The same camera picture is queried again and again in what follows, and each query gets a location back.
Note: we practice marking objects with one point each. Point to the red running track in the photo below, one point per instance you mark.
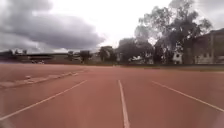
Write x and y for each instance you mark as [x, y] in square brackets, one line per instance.
[100, 100]

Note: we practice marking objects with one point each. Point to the large tall tree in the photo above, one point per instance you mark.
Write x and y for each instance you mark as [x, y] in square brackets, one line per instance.
[173, 30]

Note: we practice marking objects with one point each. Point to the row of trees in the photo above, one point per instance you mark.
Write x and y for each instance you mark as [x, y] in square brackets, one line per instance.
[130, 50]

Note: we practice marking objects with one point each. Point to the low long building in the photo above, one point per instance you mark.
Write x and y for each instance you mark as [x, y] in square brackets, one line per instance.
[43, 57]

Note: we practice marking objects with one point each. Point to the brown multi-storey building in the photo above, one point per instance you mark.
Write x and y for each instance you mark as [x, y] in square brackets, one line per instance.
[206, 46]

